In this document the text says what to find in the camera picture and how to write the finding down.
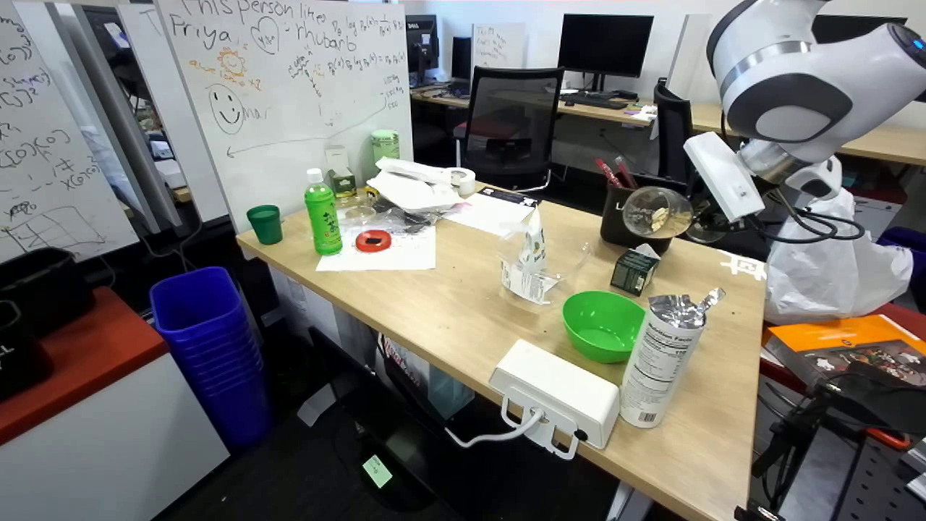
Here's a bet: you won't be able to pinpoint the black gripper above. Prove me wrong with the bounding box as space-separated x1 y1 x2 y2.
687 185 791 259

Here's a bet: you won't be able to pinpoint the green plastic bowl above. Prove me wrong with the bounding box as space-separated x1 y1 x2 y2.
560 289 649 368

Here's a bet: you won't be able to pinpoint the small dark box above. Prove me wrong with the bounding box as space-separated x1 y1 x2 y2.
609 244 662 299

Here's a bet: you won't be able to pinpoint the black landfill bin with sticks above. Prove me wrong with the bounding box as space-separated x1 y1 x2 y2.
599 175 677 259

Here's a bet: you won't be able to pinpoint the red stick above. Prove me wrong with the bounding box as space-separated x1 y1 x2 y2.
593 156 625 193
612 153 639 192

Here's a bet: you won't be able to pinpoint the black high back chair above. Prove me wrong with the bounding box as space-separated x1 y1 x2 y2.
651 78 701 188

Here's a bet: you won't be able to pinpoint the white plastic bag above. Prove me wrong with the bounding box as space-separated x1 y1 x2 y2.
764 185 915 328

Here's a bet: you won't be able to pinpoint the wooden office desk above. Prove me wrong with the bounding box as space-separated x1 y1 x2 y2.
408 85 926 167

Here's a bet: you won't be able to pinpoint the white wafer roll canister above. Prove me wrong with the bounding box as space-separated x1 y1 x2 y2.
620 286 720 432

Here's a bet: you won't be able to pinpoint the black keyboard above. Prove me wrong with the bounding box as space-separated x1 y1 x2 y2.
561 89 633 112

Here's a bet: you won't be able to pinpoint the orange book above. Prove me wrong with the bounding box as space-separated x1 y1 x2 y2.
764 312 926 360

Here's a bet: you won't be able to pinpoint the black remote control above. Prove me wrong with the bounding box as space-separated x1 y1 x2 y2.
477 185 544 208

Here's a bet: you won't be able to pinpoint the printed white paper sheet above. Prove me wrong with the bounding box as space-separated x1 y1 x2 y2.
444 192 539 244

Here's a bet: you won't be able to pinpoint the dark printed magazine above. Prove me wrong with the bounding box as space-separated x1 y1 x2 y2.
761 337 926 437

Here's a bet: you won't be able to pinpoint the black mesh office chair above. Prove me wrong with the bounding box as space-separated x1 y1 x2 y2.
457 65 567 198

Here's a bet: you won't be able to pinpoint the white power box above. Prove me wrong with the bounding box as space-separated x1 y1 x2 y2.
486 337 623 457

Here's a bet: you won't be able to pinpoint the white tape roll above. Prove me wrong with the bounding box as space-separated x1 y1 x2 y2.
450 166 480 198

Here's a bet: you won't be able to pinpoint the large black computer monitor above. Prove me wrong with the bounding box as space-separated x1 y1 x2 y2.
810 11 910 46

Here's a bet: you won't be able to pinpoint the black metal stand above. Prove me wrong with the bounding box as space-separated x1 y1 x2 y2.
735 384 926 521

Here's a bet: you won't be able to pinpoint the small whiteboard with writing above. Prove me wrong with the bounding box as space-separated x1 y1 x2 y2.
468 20 532 73

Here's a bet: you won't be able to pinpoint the clear plastic wrapper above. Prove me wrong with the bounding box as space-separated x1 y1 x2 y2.
340 185 431 238

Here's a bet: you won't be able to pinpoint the light green cup stack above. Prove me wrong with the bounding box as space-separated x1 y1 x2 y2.
369 128 402 167

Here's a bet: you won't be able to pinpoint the red tape roll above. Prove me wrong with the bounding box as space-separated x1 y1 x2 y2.
353 227 396 256

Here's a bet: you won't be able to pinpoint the green plastic bottle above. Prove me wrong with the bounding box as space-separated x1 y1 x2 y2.
302 166 344 259

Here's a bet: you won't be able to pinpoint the black flat device green sticker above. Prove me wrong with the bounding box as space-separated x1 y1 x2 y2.
308 384 466 516

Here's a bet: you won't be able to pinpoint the whiteboard with smiley drawing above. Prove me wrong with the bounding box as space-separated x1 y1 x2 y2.
154 0 416 234

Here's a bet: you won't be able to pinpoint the dark green cup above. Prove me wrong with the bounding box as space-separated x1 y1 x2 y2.
244 202 288 245

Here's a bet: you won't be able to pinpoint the stacked blue bins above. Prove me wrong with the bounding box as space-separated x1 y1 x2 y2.
146 264 276 455

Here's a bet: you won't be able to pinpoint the white cabinet with red top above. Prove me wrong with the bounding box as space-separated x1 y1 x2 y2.
0 283 231 521

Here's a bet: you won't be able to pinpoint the whiteboard with black writing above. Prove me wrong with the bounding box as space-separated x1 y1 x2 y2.
0 0 143 266

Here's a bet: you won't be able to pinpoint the plain black bin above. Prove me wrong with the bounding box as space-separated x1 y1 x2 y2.
0 245 99 342

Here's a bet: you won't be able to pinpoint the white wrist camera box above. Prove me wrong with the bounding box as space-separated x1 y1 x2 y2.
680 130 766 227

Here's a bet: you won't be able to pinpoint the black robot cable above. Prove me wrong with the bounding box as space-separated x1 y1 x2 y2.
766 185 868 245

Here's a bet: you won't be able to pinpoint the white power cable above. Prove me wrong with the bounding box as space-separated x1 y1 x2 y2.
444 400 547 455

